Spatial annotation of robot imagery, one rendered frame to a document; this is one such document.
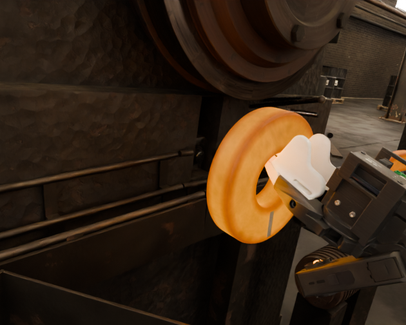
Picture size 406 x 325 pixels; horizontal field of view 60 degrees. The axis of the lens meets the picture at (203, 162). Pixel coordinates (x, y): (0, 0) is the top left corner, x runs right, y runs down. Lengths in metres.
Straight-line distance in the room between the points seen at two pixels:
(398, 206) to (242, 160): 0.14
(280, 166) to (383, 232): 0.11
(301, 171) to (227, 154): 0.07
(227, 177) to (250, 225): 0.08
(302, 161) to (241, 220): 0.09
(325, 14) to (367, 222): 0.41
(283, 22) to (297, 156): 0.24
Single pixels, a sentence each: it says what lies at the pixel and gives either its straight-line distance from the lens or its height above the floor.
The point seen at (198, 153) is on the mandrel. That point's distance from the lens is 0.75.
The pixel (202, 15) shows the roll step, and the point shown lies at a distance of 0.53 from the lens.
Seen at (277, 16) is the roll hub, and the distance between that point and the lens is 0.54.
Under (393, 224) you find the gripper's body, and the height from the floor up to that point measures 0.84.
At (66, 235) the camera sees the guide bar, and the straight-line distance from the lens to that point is 0.52.
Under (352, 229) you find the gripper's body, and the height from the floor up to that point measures 0.83.
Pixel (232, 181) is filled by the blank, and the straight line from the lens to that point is 0.35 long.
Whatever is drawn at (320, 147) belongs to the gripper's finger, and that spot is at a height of 0.87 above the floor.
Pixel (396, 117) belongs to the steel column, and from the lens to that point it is 9.54.
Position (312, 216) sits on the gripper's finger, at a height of 0.83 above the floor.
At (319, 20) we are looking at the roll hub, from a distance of 0.64.
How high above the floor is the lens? 0.95
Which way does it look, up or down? 17 degrees down
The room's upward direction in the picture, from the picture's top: 8 degrees clockwise
